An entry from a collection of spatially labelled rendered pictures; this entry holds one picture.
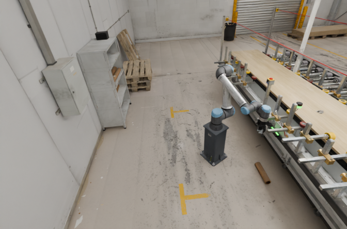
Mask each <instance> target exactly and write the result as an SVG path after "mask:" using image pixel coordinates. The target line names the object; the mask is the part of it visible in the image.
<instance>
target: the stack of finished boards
mask: <svg viewBox="0 0 347 229"><path fill-rule="evenodd" d="M305 31H306V28H298V29H292V33H293V34H296V35H299V36H302V37H304V34H305ZM343 33H347V26H346V25H333V26H321V27H312V28H311V31H310V34H309V37H310V36H321V35H332V34H343Z"/></svg>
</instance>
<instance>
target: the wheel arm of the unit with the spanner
mask: <svg viewBox="0 0 347 229"><path fill-rule="evenodd" d="M292 128H293V129H294V130H303V129H304V128H302V127H300V126H296V127H292ZM286 131H288V129H287V128H286V127H285V128H276V129H268V130H267V132H268V133H275V132H286Z"/></svg>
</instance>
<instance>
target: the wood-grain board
mask: <svg viewBox="0 0 347 229"><path fill-rule="evenodd" d="M231 56H232V57H234V56H236V60H237V61H239V60H241V65H245V63H246V62H247V63H248V65H247V70H249V71H250V73H251V74H252V75H253V76H256V77H257V78H256V79H257V80H258V81H259V82H260V83H262V84H263V85H264V86H265V87H266V88H267V83H266V80H267V78H273V79H274V80H275V82H274V84H273V85H272V86H271V89H270V92H271V93H272V94H274V95H275V96H276V97H277V98H278V96H279V95H282V96H283V97H282V100H281V102H282V103H283V104H284V105H285V106H286V107H287V108H288V109H291V107H292V104H293V103H296V102H302V103H303V105H302V107H301V108H299V109H296V110H297V111H296V112H295V115H296V116H297V117H298V118H299V119H300V120H301V121H302V122H306V123H308V122H310V123H311V124H312V127H311V130H312V131H313V132H314V133H315V134H316V135H322V134H325V133H328V132H333V133H334V134H335V135H336V139H335V140H334V141H335V143H334V145H333V146H332V148H331V149H332V150H333V151H334V152H335V153H337V154H338V155H339V154H345V153H346V152H347V106H346V105H344V104H343V103H341V102H339V101H338V100H336V99H335V98H333V97H332V96H330V95H328V94H327V93H325V92H324V91H322V90H321V89H319V88H317V87H316V86H314V85H313V84H311V83H310V82H308V81H306V80H305V79H303V78H302V77H300V76H298V75H297V74H295V73H294V72H292V71H291V70H289V69H287V68H286V67H284V66H283V65H281V64H279V63H278V62H277V61H275V60H273V59H272V58H270V57H269V56H267V55H266V54H264V53H262V52H261V51H259V50H246V51H234V52H231ZM319 110H323V111H324V113H322V114H320V113H318V112H316V111H319Z"/></svg>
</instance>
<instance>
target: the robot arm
mask: <svg viewBox="0 0 347 229"><path fill-rule="evenodd" d="M233 72H234V69H233V67H232V66H231V65H226V66H222V67H219V68H218V69H217V70H216V78H217V80H220V81H221V83H222V84H223V104H222V106H221V109H220V108H214V109H213V110H212V112H211V122H210V124H209V128H210V129H211V130H214V131H220V130H222V129H223V124H222V120H224V119H226V118H228V117H231V116H233V115H234V114H235V108H234V107H233V106H232V105H231V96H232V97H233V98H234V100H235V101H236V102H237V103H238V105H239V106H240V108H241V113H242V114H244V115H247V114H249V113H251V112H254V111H257V112H259V113H260V117H259V119H258V122H257V123H256V124H257V125H256V126H257V128H258V129H257V131H259V132H258V133H260V134H263V133H264V132H265V130H266V125H268V126H270V127H272V126H273V125H272V123H269V122H267V121H268V119H269V116H270V112H271V108H270V106H268V105H262V104H260V103H259V102H257V101H252V102H251V103H250V104H248V103H247V102H246V101H245V100H244V98H243V97H242V96H241V95H240V93H239V92H238V91H237V89H236V88H235V87H234V86H233V84H232V83H231V76H232V73H233Z"/></svg>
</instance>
